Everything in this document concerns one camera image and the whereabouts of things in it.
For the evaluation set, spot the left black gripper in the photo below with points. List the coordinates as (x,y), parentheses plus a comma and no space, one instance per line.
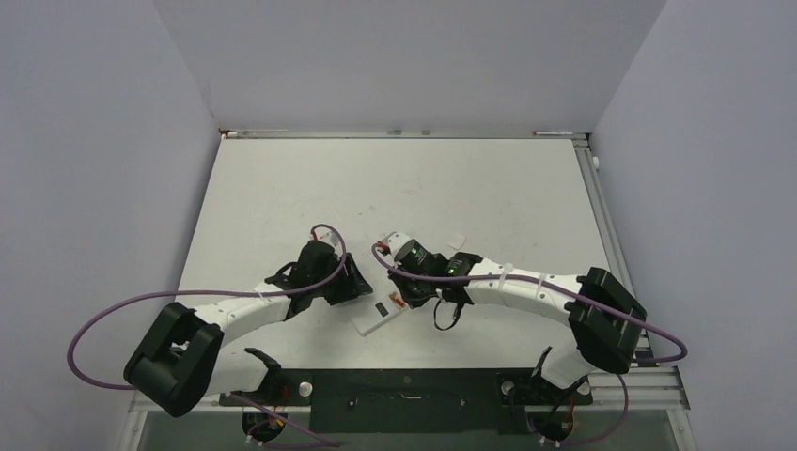
(351,284)

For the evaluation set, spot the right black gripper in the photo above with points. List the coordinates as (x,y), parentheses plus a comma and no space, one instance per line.
(416,300)

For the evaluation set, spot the red black battery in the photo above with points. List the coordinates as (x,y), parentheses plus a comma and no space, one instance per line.
(397,301)

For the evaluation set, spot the white red remote control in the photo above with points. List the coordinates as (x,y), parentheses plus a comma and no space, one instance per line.
(374,314)

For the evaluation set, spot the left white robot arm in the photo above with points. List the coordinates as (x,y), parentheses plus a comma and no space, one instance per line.
(192,352)

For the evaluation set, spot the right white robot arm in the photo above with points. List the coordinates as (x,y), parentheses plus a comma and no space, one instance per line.
(601,313)

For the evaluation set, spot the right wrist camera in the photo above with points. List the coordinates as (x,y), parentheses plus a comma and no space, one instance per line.
(391,244)

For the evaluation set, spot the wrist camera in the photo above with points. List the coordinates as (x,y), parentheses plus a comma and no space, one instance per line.
(326,236)
(391,244)

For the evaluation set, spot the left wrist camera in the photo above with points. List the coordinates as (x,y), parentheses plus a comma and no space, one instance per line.
(326,236)

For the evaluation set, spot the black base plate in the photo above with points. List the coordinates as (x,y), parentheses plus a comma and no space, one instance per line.
(423,417)

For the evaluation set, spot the aluminium rail back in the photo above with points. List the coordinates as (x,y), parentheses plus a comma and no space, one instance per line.
(402,134)

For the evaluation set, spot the aluminium rail front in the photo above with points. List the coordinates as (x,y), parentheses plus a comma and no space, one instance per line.
(643,388)

